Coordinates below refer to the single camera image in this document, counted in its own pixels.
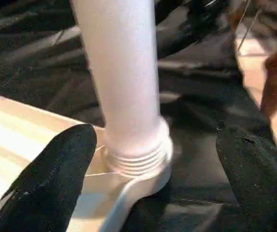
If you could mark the white plastic table top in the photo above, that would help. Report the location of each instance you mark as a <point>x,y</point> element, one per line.
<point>13,145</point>

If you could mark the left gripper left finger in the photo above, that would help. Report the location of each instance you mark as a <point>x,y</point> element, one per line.
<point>47,188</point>

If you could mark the white plastic table leg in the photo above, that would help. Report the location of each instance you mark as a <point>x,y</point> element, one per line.
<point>124,72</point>

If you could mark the black work mat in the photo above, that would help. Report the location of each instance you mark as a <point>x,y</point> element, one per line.
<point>201,121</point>

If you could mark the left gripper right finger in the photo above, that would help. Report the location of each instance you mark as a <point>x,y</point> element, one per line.
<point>259,179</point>

